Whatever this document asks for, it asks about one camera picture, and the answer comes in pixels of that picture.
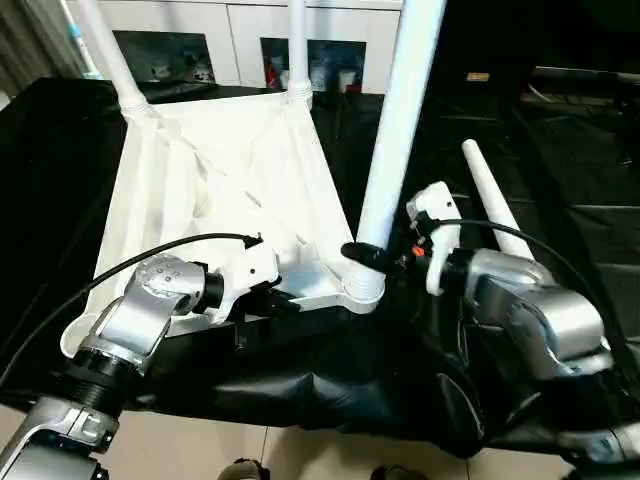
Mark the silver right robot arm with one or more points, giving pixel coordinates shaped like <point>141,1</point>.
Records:
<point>540,310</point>

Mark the white plastic table top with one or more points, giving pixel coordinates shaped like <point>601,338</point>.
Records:
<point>220,170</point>

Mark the red bottle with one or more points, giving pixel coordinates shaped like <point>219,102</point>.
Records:
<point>271,78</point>

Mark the black plastic mat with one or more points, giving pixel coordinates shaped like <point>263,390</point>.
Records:
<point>330,380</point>

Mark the white cabinet with glass doors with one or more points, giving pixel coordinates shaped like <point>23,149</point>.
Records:
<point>220,35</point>

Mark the person's black shoes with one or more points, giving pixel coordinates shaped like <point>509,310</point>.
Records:
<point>240,470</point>
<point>400,473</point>

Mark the white plastic table leg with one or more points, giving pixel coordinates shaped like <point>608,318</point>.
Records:
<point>400,120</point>
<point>112,55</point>
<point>495,200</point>
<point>297,45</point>

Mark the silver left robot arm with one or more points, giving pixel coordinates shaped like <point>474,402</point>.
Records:
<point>120,330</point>

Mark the small yellow tag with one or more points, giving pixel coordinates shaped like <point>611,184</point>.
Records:
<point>478,76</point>

